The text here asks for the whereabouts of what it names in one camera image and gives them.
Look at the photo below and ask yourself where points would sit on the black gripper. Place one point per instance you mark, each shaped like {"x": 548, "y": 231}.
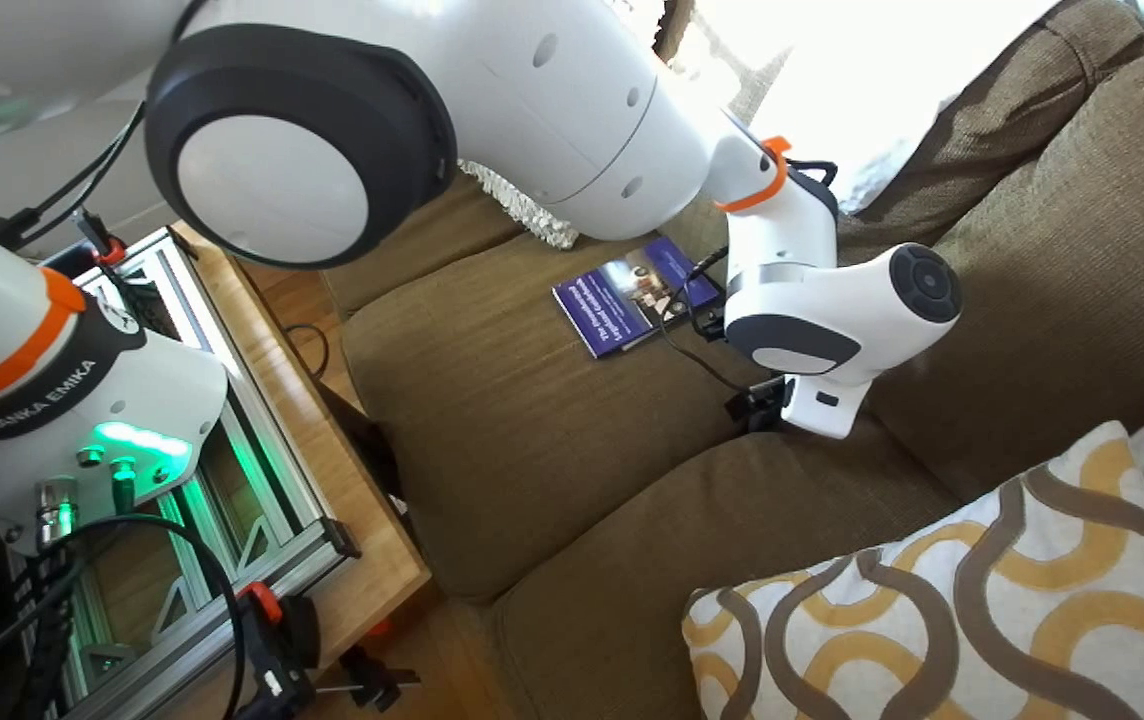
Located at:
{"x": 759, "y": 406}

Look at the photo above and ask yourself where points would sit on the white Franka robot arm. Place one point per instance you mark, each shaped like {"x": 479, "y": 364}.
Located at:
{"x": 534, "y": 93}

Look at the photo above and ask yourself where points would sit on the brown fabric couch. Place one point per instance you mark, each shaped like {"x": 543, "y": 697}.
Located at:
{"x": 534, "y": 441}

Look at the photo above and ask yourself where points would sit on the blue booklet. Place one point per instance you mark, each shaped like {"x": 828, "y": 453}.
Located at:
{"x": 618, "y": 305}

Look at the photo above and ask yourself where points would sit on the yellow grey wave pillow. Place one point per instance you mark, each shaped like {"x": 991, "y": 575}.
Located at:
{"x": 999, "y": 601}

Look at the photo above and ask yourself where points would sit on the wooden table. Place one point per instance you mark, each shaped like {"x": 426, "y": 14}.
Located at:
{"x": 335, "y": 441}

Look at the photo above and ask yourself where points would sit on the black orange bar clamp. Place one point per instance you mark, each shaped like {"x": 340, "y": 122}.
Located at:
{"x": 280, "y": 642}

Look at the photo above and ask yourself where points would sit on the small orange black clamp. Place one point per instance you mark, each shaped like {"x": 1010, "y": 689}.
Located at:
{"x": 96, "y": 238}

